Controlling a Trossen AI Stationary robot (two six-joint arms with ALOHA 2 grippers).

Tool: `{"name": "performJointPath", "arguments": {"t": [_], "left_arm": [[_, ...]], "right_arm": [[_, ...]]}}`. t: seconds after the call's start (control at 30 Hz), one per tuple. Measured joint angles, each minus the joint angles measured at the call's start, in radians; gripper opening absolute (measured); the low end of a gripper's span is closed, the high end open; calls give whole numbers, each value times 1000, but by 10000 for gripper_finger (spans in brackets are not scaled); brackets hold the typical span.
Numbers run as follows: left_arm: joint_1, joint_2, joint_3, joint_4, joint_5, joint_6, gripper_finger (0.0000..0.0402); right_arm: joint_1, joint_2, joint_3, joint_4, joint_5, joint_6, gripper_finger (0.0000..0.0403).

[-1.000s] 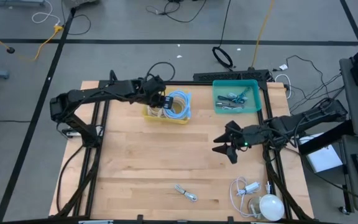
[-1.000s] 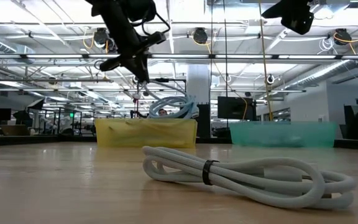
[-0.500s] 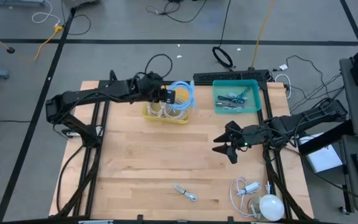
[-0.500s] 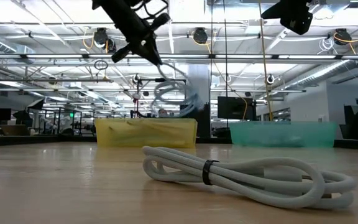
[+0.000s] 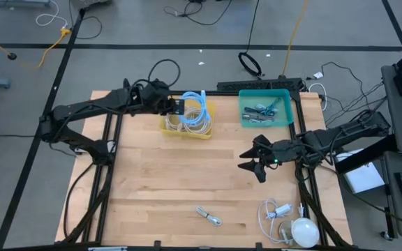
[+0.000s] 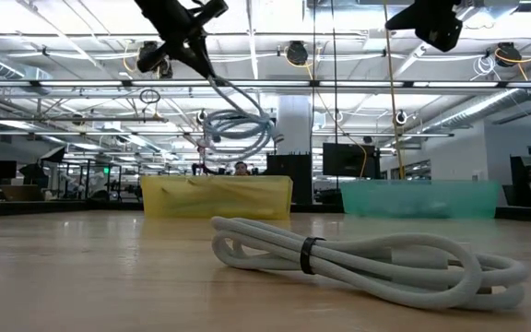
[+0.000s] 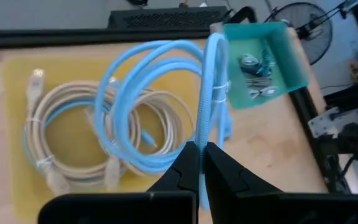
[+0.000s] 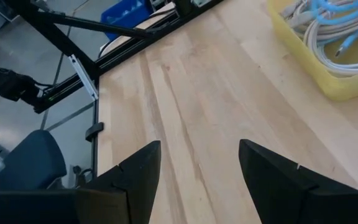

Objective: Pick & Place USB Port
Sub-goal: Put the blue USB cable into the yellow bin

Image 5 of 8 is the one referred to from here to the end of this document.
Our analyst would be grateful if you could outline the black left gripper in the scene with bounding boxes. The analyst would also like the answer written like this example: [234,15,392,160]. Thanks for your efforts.
[140,80,186,117]

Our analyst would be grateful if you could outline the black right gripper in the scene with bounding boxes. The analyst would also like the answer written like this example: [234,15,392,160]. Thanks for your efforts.
[237,134,308,184]

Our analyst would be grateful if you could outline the black-white braided cable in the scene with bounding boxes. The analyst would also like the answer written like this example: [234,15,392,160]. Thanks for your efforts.
[165,110,191,135]

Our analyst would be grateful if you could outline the light blue cable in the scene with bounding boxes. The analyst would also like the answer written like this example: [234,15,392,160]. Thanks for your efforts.
[179,89,211,128]

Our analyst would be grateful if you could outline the yellow plastic bin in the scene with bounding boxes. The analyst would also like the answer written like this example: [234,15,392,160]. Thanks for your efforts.
[158,99,218,140]

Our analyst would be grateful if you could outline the short purple cable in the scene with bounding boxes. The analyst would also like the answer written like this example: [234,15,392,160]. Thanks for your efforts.
[244,106,270,116]

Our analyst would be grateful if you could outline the short blue-grey cable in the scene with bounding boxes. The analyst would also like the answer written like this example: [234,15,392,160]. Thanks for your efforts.
[262,98,283,117]

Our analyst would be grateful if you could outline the short white cable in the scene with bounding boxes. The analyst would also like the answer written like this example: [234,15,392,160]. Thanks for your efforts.
[195,206,223,227]

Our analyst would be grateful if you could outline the teal plastic bin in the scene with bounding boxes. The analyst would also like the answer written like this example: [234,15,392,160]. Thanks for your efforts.
[238,88,295,128]

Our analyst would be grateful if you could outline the black power strip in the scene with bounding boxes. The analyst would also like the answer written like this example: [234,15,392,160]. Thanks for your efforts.
[216,77,304,93]

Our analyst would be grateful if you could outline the clear round disc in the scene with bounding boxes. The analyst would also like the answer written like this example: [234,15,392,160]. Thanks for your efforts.
[278,219,295,242]

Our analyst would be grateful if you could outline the white dome lamp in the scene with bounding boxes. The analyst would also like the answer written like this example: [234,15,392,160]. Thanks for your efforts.
[290,216,321,249]

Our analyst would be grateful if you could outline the white box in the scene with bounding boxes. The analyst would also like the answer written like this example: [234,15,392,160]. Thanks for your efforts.
[334,149,387,195]

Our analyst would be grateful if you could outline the black framed desk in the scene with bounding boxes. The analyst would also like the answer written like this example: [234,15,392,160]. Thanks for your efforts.
[333,134,402,241]

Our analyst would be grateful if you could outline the grey-green object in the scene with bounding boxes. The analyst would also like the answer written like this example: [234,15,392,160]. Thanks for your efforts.
[71,0,113,10]

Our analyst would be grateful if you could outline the grey flat base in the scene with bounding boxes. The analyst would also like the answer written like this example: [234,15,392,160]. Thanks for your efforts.
[0,0,52,9]

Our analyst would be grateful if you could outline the black aluminium table frame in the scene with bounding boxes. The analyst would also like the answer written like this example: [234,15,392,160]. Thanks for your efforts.
[61,78,354,251]

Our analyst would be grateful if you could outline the white charger with cable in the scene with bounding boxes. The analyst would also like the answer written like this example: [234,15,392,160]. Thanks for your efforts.
[257,197,295,245]

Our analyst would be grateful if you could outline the black coiled floor cable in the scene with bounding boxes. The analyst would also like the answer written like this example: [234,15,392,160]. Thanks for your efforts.
[237,0,264,78]

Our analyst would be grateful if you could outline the white cable loop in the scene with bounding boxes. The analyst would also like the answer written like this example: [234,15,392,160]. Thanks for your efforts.
[307,82,328,112]

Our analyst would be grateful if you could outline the black floor cable bundle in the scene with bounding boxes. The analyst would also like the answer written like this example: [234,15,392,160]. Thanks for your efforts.
[163,0,234,26]

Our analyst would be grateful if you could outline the black looped floor cable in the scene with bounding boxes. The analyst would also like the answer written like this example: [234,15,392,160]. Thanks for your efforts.
[68,0,103,40]

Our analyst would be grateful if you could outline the black tangled floor cables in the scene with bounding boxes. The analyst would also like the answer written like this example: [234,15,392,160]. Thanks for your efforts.
[321,61,387,135]

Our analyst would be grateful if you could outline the yellow hanging cable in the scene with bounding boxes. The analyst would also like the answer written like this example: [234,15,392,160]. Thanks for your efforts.
[282,0,309,77]

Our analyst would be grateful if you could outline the yellow extension cord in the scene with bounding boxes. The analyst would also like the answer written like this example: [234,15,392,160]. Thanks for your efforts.
[0,26,73,69]

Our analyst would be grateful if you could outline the white floor cable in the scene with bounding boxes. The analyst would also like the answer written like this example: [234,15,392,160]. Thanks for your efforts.
[35,0,69,29]

